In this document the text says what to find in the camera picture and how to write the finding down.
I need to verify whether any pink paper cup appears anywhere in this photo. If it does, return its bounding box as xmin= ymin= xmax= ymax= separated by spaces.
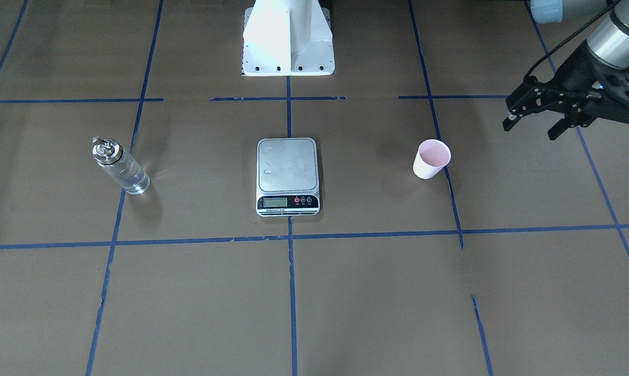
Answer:
xmin=412 ymin=139 xmax=451 ymax=180

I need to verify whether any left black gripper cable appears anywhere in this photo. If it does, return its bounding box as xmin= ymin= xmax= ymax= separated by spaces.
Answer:
xmin=523 ymin=0 xmax=623 ymax=87

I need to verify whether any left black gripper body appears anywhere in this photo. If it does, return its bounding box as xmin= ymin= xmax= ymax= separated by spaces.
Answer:
xmin=550 ymin=41 xmax=629 ymax=124

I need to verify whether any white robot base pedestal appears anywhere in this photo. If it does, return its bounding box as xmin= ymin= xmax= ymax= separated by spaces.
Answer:
xmin=241 ymin=1 xmax=336 ymax=77

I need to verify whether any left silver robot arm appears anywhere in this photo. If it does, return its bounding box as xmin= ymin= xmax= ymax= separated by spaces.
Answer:
xmin=502 ymin=1 xmax=629 ymax=140

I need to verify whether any glass sauce bottle steel cap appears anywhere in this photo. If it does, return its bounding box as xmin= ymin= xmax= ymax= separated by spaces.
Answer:
xmin=91 ymin=136 xmax=150 ymax=195

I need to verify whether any silver digital kitchen scale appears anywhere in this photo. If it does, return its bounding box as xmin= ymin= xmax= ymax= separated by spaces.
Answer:
xmin=255 ymin=137 xmax=322 ymax=217

